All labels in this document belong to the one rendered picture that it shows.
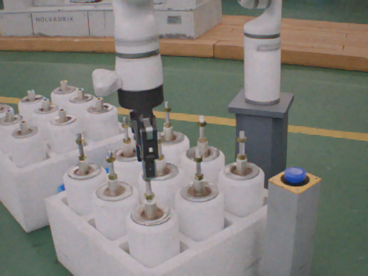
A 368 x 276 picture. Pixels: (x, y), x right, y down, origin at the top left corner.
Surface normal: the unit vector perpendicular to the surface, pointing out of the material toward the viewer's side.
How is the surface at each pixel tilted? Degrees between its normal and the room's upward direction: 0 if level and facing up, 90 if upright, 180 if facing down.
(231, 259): 90
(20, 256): 0
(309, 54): 90
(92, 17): 90
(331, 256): 0
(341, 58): 90
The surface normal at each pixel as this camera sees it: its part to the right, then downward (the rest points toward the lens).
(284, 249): -0.75, 0.30
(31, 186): 0.62, 0.30
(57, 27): -0.36, 0.40
